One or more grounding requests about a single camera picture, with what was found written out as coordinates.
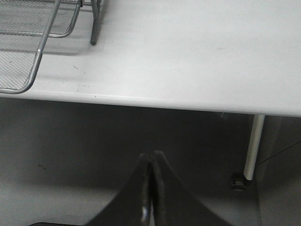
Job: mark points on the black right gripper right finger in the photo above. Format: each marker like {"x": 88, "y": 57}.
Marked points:
{"x": 173, "y": 204}

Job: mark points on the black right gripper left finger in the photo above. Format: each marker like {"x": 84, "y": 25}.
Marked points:
{"x": 132, "y": 204}

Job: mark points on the silver mesh tray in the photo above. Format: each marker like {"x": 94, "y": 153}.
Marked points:
{"x": 61, "y": 23}
{"x": 20, "y": 57}

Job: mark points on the white table leg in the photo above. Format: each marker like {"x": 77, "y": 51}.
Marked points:
{"x": 253, "y": 147}

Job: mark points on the silver mesh bottom tray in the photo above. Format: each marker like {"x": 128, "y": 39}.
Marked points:
{"x": 61, "y": 23}

